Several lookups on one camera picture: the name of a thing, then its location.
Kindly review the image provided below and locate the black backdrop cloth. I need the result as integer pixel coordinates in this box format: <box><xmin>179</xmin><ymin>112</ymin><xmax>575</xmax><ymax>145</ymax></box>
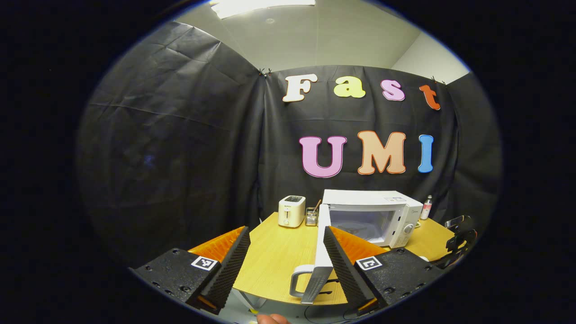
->
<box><xmin>76</xmin><ymin>20</ymin><xmax>502</xmax><ymax>270</ymax></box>

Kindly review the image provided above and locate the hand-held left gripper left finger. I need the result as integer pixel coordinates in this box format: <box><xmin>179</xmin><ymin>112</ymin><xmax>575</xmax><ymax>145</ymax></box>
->
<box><xmin>128</xmin><ymin>226</ymin><xmax>251</xmax><ymax>315</ymax></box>

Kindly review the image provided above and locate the black floor cable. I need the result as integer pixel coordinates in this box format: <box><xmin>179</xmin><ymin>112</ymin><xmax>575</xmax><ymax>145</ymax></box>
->
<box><xmin>304</xmin><ymin>304</ymin><xmax>356</xmax><ymax>323</ymax></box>

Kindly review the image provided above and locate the ceiling light panel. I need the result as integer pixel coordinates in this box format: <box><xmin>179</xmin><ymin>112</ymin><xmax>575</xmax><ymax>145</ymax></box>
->
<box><xmin>211</xmin><ymin>0</ymin><xmax>315</xmax><ymax>19</ymax></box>

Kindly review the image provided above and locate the white microwave oven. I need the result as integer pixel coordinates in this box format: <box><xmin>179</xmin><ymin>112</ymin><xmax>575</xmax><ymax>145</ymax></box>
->
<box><xmin>289</xmin><ymin>189</ymin><xmax>423</xmax><ymax>305</ymax></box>

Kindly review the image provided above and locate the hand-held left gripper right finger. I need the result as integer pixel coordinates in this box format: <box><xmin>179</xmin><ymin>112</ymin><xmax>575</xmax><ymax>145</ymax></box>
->
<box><xmin>323</xmin><ymin>226</ymin><xmax>444</xmax><ymax>317</ymax></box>

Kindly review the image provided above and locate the clear utensil holder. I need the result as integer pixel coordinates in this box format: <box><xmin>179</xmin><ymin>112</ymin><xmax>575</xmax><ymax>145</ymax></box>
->
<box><xmin>305</xmin><ymin>200</ymin><xmax>322</xmax><ymax>226</ymax></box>

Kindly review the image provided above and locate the cream toaster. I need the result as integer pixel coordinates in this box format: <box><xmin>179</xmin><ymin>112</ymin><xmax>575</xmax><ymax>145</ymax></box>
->
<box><xmin>278</xmin><ymin>195</ymin><xmax>306</xmax><ymax>228</ymax></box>

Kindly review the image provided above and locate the white table leg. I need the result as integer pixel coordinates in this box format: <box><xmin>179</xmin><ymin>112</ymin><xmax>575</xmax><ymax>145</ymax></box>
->
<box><xmin>232</xmin><ymin>288</ymin><xmax>270</xmax><ymax>311</ymax></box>

